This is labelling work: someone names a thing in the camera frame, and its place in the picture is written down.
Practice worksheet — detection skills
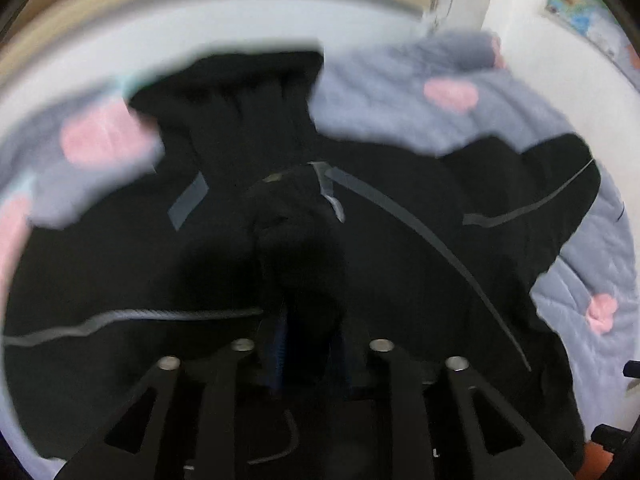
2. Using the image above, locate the black garment with grey stripes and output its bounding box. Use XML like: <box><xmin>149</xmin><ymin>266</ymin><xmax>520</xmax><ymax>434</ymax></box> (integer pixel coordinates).
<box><xmin>3</xmin><ymin>51</ymin><xmax>600</xmax><ymax>479</ymax></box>

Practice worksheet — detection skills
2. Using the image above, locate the colourful wall poster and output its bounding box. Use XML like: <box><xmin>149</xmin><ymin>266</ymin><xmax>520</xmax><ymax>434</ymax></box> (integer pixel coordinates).
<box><xmin>544</xmin><ymin>0</ymin><xmax>639</xmax><ymax>80</ymax></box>

